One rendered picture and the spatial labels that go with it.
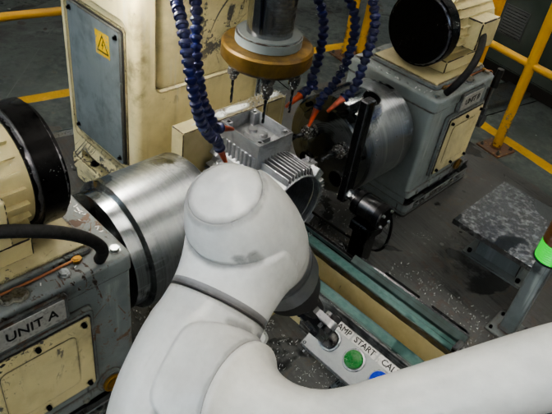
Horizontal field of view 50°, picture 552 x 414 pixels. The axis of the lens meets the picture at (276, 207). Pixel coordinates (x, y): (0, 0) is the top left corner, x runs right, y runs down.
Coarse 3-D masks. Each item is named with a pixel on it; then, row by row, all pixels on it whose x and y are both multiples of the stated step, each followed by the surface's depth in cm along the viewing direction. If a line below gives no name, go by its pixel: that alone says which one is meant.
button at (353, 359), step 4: (348, 352) 92; (352, 352) 92; (356, 352) 92; (360, 352) 92; (344, 356) 92; (348, 356) 92; (352, 356) 91; (356, 356) 91; (360, 356) 91; (344, 360) 92; (348, 360) 91; (352, 360) 91; (356, 360) 91; (360, 360) 91; (348, 364) 91; (352, 364) 91; (356, 364) 91; (360, 364) 91; (352, 368) 91; (356, 368) 91
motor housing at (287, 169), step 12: (228, 156) 128; (276, 156) 125; (288, 156) 127; (264, 168) 124; (276, 168) 122; (288, 168) 122; (300, 168) 123; (312, 168) 124; (276, 180) 122; (288, 180) 120; (300, 180) 134; (312, 180) 130; (288, 192) 137; (300, 192) 135; (312, 192) 133; (300, 204) 135; (312, 204) 134
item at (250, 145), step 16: (256, 112) 131; (240, 128) 130; (256, 128) 127; (272, 128) 130; (224, 144) 128; (240, 144) 124; (256, 144) 121; (272, 144) 123; (288, 144) 127; (240, 160) 126; (256, 160) 123
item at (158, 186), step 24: (144, 168) 107; (168, 168) 107; (192, 168) 108; (96, 192) 102; (120, 192) 100; (144, 192) 102; (168, 192) 103; (96, 216) 102; (120, 216) 99; (144, 216) 99; (168, 216) 102; (120, 240) 98; (144, 240) 98; (168, 240) 101; (144, 264) 100; (168, 264) 102; (144, 288) 102
